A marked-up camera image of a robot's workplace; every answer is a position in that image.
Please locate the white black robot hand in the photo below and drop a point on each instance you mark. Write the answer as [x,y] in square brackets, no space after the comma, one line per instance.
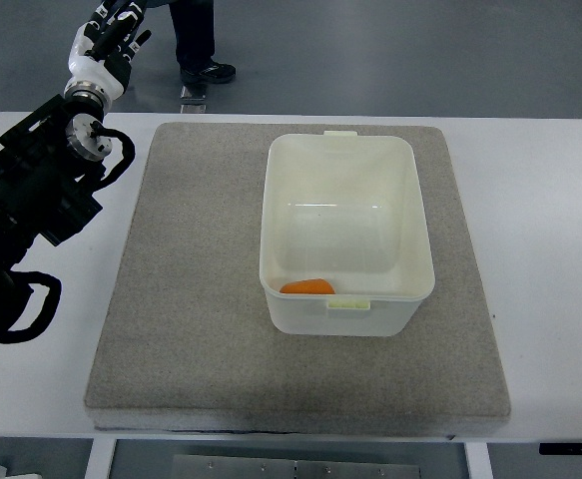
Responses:
[102,52]

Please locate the orange fruit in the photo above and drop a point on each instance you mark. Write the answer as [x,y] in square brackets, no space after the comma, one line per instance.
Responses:
[308,286]

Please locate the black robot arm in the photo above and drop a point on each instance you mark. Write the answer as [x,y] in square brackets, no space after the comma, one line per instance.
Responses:
[51,165]

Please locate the white plastic box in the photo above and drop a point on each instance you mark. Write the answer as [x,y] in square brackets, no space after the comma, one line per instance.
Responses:
[346,208]

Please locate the person leg dark trousers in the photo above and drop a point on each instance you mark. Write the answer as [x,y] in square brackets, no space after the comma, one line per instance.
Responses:
[194,26]

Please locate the small clear plastic piece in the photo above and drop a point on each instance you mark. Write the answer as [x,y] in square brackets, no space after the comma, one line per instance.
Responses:
[194,93]

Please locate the grey foam mat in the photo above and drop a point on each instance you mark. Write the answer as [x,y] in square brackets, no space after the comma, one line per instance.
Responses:
[188,343]

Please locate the grey metal plate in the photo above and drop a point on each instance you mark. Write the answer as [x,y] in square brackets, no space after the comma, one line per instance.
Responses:
[199,466]

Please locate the black table control panel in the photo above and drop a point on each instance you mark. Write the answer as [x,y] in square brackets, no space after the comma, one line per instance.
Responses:
[560,449]

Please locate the white table frame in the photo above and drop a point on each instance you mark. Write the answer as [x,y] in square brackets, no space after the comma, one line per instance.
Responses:
[103,450]

